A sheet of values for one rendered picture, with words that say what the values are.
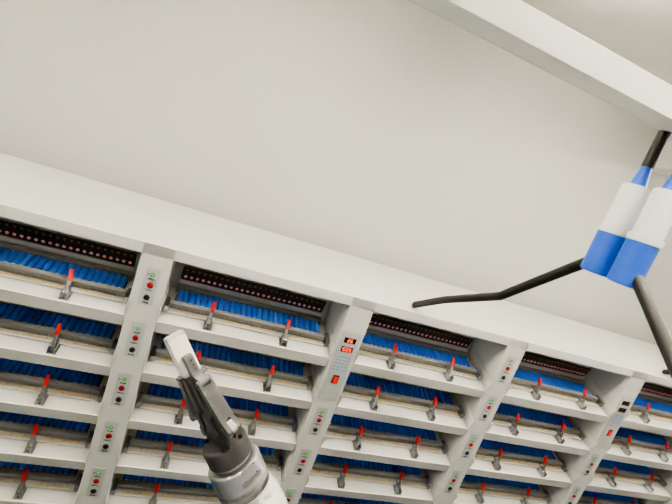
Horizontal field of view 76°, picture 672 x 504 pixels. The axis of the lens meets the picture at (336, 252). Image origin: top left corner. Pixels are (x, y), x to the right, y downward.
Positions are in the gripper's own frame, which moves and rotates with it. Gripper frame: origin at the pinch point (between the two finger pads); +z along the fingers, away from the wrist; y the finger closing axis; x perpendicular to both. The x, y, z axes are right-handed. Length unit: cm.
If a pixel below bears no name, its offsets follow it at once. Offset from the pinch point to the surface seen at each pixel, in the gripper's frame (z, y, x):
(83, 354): -14, -91, -6
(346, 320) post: -37, -40, -72
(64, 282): 10, -90, -10
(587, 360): -99, 12, -149
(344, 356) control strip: -50, -43, -68
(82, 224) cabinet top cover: 24, -74, -18
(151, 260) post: 8, -67, -29
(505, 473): -139, -21, -114
